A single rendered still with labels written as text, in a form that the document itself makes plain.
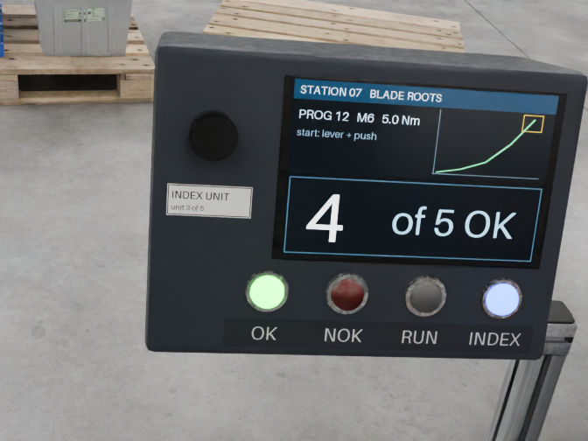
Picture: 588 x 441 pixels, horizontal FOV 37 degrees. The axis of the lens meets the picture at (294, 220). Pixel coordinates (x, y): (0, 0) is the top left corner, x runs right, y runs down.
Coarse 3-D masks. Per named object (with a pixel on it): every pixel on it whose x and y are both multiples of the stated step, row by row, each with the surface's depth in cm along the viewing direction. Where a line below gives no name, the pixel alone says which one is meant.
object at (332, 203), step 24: (288, 192) 52; (312, 192) 52; (336, 192) 52; (360, 192) 53; (288, 216) 52; (312, 216) 53; (336, 216) 53; (360, 216) 53; (288, 240) 53; (312, 240) 53; (336, 240) 53; (360, 240) 53
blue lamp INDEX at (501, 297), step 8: (496, 280) 55; (504, 280) 55; (512, 280) 56; (488, 288) 55; (496, 288) 55; (504, 288) 55; (512, 288) 55; (480, 296) 56; (488, 296) 55; (496, 296) 55; (504, 296) 55; (512, 296) 55; (520, 296) 56; (488, 304) 55; (496, 304) 55; (504, 304) 55; (512, 304) 55; (520, 304) 56; (488, 312) 56; (496, 312) 55; (504, 312) 55; (512, 312) 56
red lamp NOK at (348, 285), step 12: (336, 276) 54; (348, 276) 54; (360, 276) 54; (336, 288) 54; (348, 288) 53; (360, 288) 54; (336, 300) 54; (348, 300) 54; (360, 300) 54; (348, 312) 54
